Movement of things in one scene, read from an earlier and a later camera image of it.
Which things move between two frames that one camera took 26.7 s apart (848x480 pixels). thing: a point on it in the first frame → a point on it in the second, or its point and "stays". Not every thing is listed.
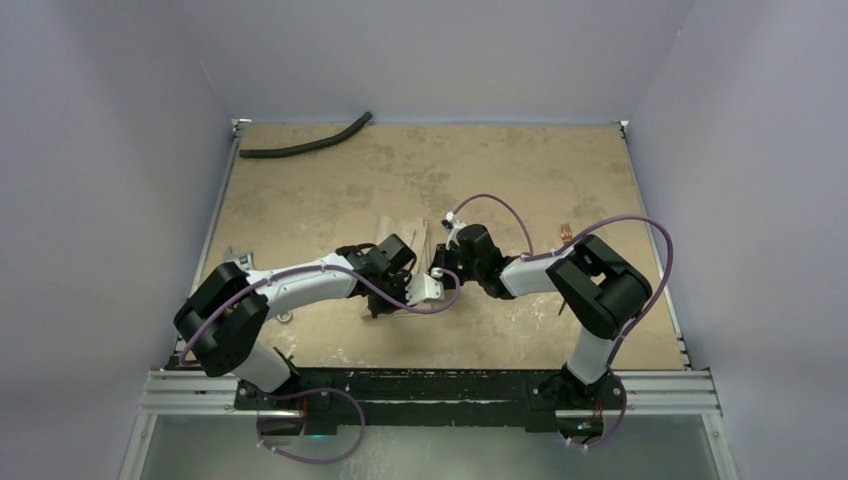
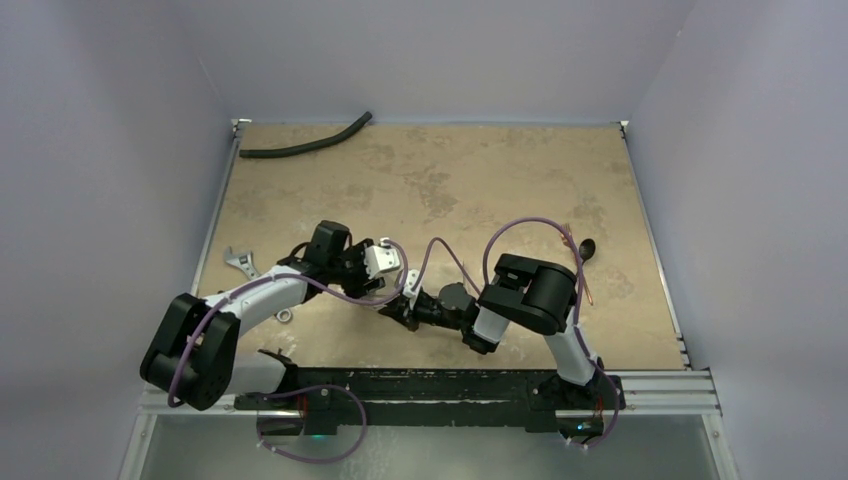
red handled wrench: (245, 262) stays
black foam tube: (288, 149) stays
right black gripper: (452, 266) → (408, 312)
